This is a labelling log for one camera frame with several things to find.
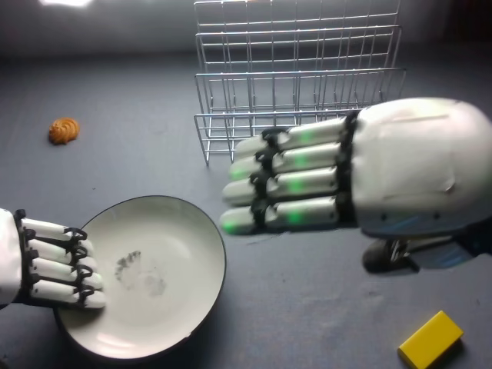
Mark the white plate with smudges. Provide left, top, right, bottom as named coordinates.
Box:
left=57, top=195, right=228, bottom=357

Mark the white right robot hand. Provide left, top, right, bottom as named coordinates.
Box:
left=218, top=97, right=492, bottom=274

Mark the orange swirl cookie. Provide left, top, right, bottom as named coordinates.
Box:
left=48, top=117, right=81, bottom=146

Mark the yellow rectangular block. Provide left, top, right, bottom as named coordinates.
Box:
left=397, top=310, right=464, bottom=366

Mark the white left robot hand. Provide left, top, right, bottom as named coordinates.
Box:
left=0, top=208, right=107, bottom=311

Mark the white plate with dark rim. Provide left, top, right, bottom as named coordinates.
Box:
left=52, top=305, right=221, bottom=361

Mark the silver wire dish rack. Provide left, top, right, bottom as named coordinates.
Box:
left=194, top=0, right=407, bottom=167

